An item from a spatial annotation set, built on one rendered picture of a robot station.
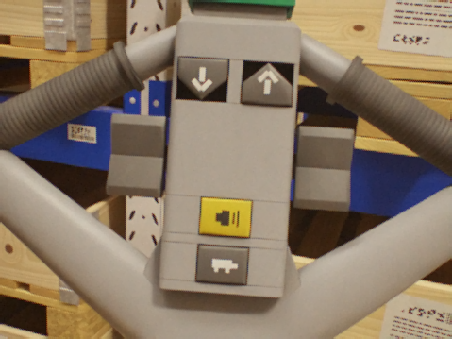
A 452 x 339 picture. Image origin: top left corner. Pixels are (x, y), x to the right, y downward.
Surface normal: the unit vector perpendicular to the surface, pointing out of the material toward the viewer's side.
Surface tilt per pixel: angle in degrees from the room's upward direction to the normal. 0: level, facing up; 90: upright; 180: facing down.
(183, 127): 74
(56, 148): 90
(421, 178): 90
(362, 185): 90
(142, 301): 69
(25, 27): 90
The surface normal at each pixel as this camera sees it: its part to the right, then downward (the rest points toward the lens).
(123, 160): -0.01, -0.29
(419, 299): -0.32, 0.25
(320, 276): -0.23, -0.37
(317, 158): -0.05, 0.29
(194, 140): -0.04, 0.00
